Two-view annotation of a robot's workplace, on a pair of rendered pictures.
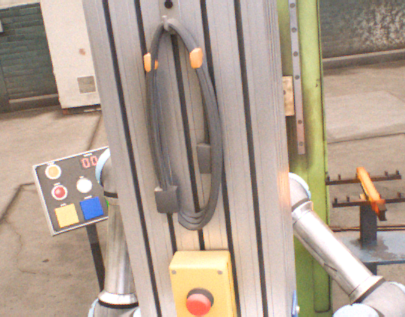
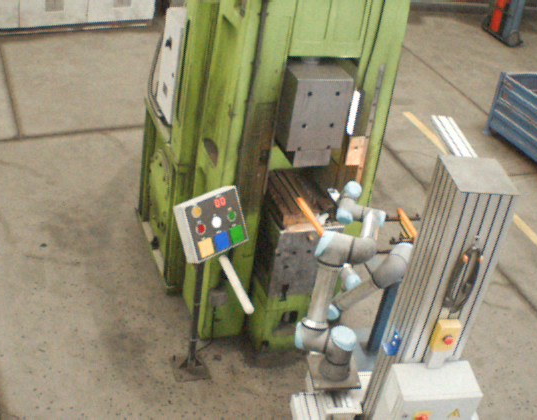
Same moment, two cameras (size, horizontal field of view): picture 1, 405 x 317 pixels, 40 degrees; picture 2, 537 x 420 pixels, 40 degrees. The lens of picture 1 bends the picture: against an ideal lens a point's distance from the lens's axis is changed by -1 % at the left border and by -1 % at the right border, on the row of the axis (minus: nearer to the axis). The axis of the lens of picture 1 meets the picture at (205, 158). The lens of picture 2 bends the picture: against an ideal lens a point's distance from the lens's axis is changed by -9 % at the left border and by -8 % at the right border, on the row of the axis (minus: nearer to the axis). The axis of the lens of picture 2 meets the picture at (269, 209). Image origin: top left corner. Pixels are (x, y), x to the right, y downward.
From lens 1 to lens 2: 2.39 m
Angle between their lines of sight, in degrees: 26
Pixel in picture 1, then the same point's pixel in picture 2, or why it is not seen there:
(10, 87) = not seen: outside the picture
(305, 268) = not seen: hidden behind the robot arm
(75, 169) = (210, 208)
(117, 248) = (325, 296)
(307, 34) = (381, 108)
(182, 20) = (478, 243)
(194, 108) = (468, 271)
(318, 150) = (367, 189)
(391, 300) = not seen: hidden behind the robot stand
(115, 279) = (321, 314)
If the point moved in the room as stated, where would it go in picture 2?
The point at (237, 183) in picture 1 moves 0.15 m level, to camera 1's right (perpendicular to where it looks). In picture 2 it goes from (471, 295) to (501, 289)
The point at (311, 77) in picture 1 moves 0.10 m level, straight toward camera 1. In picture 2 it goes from (376, 137) to (381, 146)
